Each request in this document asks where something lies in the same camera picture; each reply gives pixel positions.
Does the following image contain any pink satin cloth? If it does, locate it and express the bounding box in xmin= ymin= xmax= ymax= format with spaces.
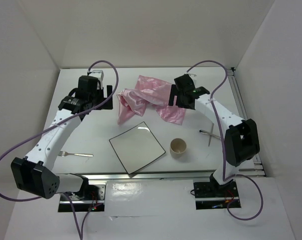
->
xmin=117 ymin=75 xmax=186 ymax=125

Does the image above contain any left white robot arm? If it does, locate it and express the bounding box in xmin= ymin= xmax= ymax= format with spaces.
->
xmin=11 ymin=70 xmax=113 ymax=200

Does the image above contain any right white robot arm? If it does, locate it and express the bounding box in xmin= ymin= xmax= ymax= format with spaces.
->
xmin=168 ymin=74 xmax=260 ymax=196

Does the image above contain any silver knife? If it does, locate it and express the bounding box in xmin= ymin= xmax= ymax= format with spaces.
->
xmin=199 ymin=129 xmax=221 ymax=140

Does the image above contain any silver spoon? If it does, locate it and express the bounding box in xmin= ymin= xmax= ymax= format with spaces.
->
xmin=208 ymin=123 xmax=214 ymax=147

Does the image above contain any beige cup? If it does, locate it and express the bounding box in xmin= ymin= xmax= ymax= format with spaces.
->
xmin=170 ymin=138 xmax=187 ymax=159

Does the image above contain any square white plate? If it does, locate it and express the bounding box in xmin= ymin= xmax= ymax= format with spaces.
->
xmin=109 ymin=122 xmax=166 ymax=175

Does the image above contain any silver fork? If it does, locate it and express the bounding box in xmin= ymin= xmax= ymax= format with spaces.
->
xmin=58 ymin=151 xmax=94 ymax=158

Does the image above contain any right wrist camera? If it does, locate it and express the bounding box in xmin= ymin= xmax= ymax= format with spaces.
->
xmin=187 ymin=73 xmax=197 ymax=85

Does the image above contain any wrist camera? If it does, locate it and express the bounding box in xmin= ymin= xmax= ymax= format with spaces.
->
xmin=87 ymin=70 xmax=104 ymax=89
xmin=187 ymin=73 xmax=197 ymax=85

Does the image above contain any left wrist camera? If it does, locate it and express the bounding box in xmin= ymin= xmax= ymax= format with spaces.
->
xmin=87 ymin=70 xmax=104 ymax=89

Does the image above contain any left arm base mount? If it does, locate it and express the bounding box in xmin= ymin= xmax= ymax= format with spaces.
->
xmin=58 ymin=180 xmax=107 ymax=213

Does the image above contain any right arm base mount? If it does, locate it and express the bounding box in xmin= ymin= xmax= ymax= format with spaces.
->
xmin=190 ymin=181 xmax=241 ymax=210

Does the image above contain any aluminium table rail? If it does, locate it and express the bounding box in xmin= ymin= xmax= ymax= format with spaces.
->
xmin=30 ymin=66 xmax=266 ymax=182

